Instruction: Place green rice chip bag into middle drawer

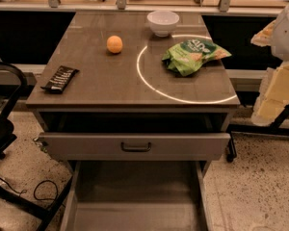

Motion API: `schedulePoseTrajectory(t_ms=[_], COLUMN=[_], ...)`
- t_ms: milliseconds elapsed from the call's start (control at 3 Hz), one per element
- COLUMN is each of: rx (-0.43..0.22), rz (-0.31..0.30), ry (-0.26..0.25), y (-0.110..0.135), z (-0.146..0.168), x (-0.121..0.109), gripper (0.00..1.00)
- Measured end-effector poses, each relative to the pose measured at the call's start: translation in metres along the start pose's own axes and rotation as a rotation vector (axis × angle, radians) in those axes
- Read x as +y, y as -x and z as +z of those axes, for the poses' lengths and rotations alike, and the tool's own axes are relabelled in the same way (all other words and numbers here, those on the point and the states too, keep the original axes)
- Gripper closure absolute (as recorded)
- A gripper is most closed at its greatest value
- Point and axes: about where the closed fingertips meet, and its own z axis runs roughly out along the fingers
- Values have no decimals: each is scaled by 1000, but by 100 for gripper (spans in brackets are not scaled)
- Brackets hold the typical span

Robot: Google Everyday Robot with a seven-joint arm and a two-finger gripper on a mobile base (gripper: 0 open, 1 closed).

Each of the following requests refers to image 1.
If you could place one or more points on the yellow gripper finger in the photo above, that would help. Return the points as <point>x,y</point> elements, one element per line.
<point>263,37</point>
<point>273,93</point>

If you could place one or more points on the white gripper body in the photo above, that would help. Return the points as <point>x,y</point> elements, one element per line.
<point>286,33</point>

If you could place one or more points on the green rice chip bag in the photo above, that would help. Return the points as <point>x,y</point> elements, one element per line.
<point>188,56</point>

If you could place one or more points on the grey top drawer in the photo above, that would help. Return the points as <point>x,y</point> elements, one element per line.
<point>106,147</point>

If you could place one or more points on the grey open middle drawer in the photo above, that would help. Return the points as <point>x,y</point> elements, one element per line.
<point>137,196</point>

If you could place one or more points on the white ceramic bowl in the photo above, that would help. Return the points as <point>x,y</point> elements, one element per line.
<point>162,23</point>

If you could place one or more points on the orange fruit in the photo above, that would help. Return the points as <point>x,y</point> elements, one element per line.
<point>114,44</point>

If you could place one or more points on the black snack bar wrapper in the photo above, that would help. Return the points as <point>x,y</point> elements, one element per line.
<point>60,79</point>

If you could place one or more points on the black metal stand frame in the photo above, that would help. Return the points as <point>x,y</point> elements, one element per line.
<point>261,126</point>

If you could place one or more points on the black drawer handle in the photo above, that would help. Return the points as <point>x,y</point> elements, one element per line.
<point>135,148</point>

